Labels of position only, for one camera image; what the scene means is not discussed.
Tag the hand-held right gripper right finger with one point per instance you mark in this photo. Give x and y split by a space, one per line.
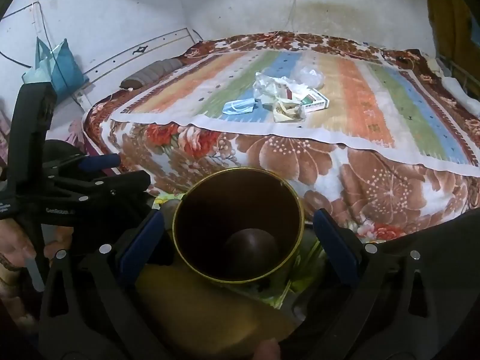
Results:
337 249

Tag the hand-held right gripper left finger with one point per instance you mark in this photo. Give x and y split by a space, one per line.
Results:
140 249

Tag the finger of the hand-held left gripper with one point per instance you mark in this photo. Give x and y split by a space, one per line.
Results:
101 161
112 184

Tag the brown gold-rimmed bin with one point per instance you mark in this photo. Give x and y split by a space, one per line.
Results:
210 217

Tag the yellowish paper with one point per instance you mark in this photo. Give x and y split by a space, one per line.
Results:
287 112

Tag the blue face mask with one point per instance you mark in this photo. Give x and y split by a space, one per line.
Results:
238 107

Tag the white plastic bag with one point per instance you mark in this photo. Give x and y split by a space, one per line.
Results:
267 84

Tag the person's left hand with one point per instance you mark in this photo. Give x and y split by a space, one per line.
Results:
13 243

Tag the person's foot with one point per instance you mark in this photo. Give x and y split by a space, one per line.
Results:
168 212

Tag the teal hanging bag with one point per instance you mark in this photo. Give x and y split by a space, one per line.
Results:
62 67

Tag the person's yellow trouser leg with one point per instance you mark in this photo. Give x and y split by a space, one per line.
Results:
198 307

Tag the floral blanket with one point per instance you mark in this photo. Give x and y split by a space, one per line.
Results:
300 165

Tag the grey pillow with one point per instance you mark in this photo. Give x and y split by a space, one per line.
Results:
153 72

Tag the green and white box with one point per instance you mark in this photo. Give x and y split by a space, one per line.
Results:
317 102

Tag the striped woven mat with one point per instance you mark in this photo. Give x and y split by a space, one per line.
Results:
360 101

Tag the clear crumpled plastic bag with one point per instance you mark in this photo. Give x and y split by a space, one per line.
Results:
311 77

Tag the white cloth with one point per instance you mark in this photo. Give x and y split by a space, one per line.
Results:
459 95

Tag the metal rack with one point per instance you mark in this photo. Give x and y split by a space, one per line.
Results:
459 73

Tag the yellow cloth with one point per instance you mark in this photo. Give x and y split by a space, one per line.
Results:
446 15

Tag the blue printed cloth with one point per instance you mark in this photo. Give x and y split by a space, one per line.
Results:
473 26

